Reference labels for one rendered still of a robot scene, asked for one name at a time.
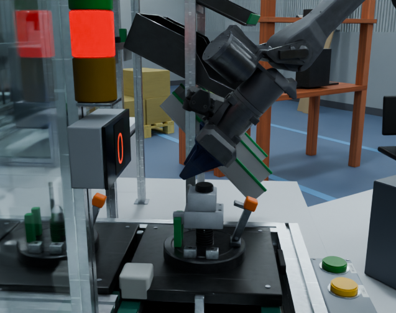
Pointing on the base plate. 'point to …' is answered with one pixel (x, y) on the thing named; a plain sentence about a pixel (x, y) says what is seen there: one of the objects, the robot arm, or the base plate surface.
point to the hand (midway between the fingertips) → (198, 156)
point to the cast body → (202, 208)
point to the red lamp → (92, 33)
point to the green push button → (334, 264)
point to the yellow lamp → (94, 79)
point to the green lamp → (91, 5)
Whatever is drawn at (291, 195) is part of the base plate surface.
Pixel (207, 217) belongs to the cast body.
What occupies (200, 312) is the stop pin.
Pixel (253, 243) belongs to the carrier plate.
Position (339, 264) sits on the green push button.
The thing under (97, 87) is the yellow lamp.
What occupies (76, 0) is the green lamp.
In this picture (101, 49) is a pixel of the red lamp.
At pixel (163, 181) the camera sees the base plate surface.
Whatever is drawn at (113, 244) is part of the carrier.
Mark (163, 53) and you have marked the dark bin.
